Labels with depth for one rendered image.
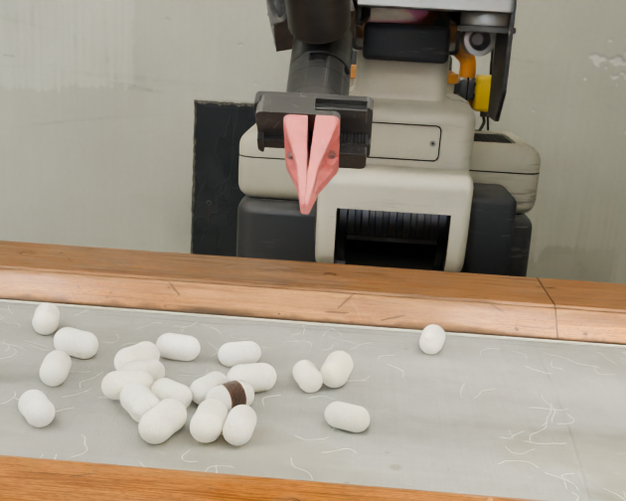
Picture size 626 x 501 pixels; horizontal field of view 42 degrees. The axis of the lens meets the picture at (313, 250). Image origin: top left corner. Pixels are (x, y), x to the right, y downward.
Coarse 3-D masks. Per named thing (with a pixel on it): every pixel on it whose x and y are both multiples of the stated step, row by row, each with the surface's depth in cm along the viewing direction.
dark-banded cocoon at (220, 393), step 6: (246, 384) 56; (210, 390) 55; (216, 390) 55; (222, 390) 55; (246, 390) 56; (252, 390) 56; (210, 396) 55; (216, 396) 55; (222, 396) 55; (228, 396) 55; (246, 396) 56; (252, 396) 56; (222, 402) 55; (228, 402) 55; (246, 402) 56; (228, 408) 55; (228, 414) 55
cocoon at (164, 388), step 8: (160, 384) 56; (168, 384) 56; (176, 384) 56; (152, 392) 56; (160, 392) 56; (168, 392) 55; (176, 392) 55; (184, 392) 55; (160, 400) 56; (184, 400) 55
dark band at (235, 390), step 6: (222, 384) 56; (228, 384) 56; (234, 384) 56; (240, 384) 56; (228, 390) 55; (234, 390) 55; (240, 390) 56; (234, 396) 55; (240, 396) 55; (234, 402) 55; (240, 402) 55
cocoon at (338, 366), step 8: (336, 352) 62; (344, 352) 62; (328, 360) 61; (336, 360) 60; (344, 360) 61; (352, 360) 62; (328, 368) 60; (336, 368) 60; (344, 368) 60; (352, 368) 62; (328, 376) 60; (336, 376) 60; (344, 376) 60; (328, 384) 60; (336, 384) 60
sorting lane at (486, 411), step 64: (0, 320) 70; (64, 320) 71; (128, 320) 72; (192, 320) 73; (256, 320) 74; (0, 384) 59; (64, 384) 59; (384, 384) 62; (448, 384) 63; (512, 384) 63; (576, 384) 64; (0, 448) 50; (64, 448) 50; (128, 448) 51; (192, 448) 51; (256, 448) 52; (320, 448) 52; (384, 448) 52; (448, 448) 53; (512, 448) 53; (576, 448) 54
